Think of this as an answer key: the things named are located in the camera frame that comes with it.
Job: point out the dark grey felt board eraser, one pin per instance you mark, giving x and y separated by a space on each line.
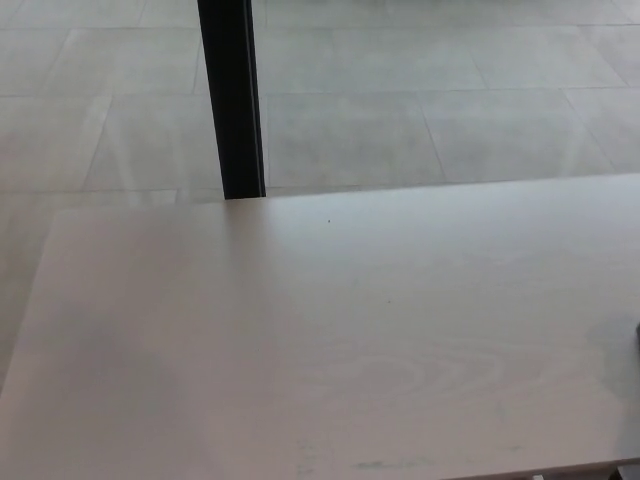
638 336

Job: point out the black metal post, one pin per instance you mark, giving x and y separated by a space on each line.
232 100

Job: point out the grey frame part under desk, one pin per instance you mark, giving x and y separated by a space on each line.
630 473

